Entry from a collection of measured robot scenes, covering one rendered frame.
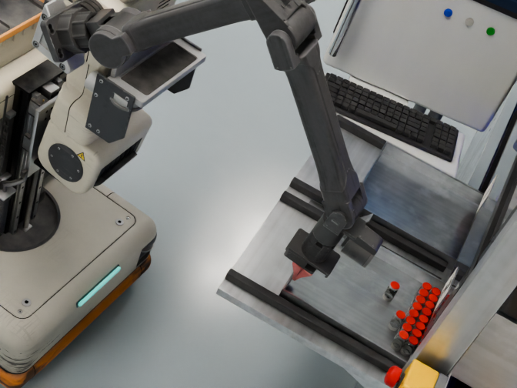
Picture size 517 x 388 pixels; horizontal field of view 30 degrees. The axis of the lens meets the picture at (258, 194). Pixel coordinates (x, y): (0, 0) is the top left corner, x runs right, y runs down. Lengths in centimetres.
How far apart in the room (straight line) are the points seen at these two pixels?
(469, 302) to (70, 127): 102
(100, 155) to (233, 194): 123
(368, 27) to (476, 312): 113
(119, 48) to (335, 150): 44
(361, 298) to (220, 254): 121
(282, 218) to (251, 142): 151
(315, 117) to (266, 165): 188
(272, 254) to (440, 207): 49
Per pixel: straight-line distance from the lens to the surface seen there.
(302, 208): 216
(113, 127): 212
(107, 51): 184
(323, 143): 172
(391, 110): 265
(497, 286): 168
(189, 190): 337
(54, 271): 267
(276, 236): 210
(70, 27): 190
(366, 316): 204
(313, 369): 305
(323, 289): 204
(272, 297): 196
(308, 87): 166
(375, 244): 185
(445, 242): 228
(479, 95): 271
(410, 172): 241
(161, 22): 175
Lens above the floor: 237
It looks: 43 degrees down
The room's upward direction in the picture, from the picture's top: 23 degrees clockwise
